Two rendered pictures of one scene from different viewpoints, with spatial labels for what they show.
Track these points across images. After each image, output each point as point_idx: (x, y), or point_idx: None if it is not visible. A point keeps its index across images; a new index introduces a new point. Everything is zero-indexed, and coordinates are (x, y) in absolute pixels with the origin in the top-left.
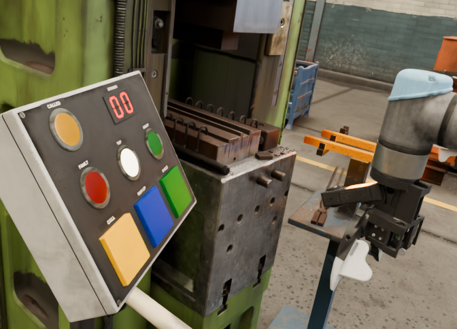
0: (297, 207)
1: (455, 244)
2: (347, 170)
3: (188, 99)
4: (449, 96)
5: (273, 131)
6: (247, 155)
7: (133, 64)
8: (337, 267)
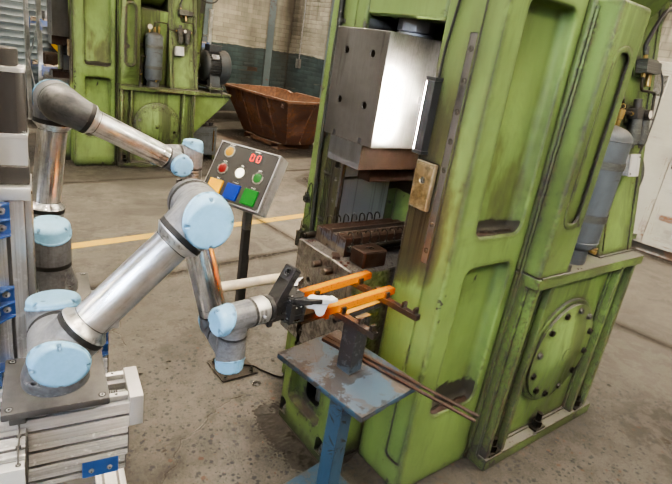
0: None
1: None
2: None
3: (399, 227)
4: (180, 144)
5: (356, 249)
6: (335, 250)
7: (325, 168)
8: None
